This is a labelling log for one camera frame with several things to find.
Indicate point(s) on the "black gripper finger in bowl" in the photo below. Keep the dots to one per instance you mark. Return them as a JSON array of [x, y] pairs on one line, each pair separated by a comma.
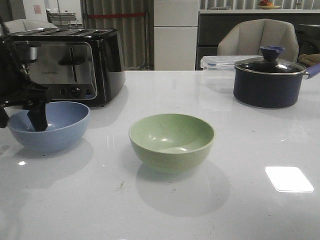
[[37, 116]]

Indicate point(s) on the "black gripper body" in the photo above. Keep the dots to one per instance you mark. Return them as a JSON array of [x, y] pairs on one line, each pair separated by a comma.
[[16, 87]]

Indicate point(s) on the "blue bowl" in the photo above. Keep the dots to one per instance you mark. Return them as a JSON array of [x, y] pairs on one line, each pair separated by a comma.
[[67, 123]]

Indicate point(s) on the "green bowl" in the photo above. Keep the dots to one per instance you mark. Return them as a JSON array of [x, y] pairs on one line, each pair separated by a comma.
[[171, 142]]

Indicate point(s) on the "black chrome four-slot toaster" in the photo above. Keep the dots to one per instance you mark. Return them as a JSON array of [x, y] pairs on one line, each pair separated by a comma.
[[79, 65]]

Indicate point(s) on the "beige armchair left background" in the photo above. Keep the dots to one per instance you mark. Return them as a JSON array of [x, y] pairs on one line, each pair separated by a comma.
[[21, 25]]

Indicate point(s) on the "red barrier belt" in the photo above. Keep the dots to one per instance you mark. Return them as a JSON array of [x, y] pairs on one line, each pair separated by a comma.
[[114, 16]]

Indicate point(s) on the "white refrigerator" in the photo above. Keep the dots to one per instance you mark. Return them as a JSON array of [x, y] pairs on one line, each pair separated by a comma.
[[175, 34]]

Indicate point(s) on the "clear plastic food container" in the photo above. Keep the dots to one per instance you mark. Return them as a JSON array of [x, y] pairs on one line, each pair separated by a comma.
[[219, 71]]

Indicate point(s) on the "dark kitchen counter cabinet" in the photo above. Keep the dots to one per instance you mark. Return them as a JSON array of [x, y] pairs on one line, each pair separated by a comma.
[[214, 25]]

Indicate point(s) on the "beige upholstered chair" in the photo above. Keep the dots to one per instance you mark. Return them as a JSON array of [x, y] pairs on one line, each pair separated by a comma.
[[246, 38]]

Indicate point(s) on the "dark blue saucepan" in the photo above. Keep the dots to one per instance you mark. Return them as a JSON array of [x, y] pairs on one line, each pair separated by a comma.
[[270, 90]]

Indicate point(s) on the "glass pot lid blue knob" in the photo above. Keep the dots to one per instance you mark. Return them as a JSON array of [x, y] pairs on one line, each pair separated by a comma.
[[269, 63]]

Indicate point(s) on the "yellow fruit bowl on counter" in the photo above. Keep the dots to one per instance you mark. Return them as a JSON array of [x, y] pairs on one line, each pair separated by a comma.
[[267, 5]]

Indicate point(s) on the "brown cushion far right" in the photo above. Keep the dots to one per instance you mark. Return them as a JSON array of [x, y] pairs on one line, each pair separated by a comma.
[[309, 59]]

